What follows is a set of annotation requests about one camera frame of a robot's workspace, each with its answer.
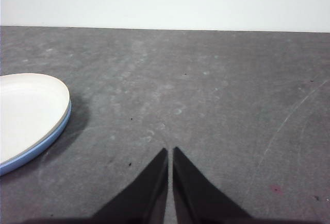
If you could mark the white round plate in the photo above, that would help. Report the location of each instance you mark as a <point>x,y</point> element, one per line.
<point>28,110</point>

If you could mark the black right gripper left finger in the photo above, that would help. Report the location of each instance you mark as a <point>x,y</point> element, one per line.
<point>144,198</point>

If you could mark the blue round plate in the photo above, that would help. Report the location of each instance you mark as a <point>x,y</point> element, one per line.
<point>7,168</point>

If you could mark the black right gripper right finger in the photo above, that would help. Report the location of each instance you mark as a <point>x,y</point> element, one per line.
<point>198,198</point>

